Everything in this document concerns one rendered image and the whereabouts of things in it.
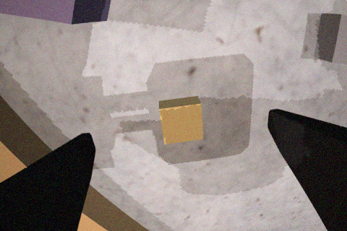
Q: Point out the tan block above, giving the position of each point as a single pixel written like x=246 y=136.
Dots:
x=181 y=119

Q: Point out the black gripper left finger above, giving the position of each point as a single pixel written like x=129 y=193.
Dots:
x=49 y=194

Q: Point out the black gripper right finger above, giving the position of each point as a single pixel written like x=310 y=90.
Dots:
x=316 y=152

